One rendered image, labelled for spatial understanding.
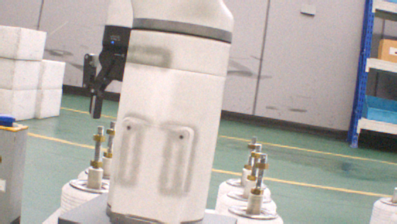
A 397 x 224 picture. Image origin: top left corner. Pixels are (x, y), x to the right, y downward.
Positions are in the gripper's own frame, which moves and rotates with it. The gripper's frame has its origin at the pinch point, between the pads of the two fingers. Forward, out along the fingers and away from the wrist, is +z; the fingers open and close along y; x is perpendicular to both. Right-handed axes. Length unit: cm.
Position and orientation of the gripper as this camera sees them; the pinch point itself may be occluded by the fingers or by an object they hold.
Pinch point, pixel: (113, 114)
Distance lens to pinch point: 102.4
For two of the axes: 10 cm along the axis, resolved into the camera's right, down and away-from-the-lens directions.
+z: -1.5, 9.9, 0.7
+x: 4.1, 0.0, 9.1
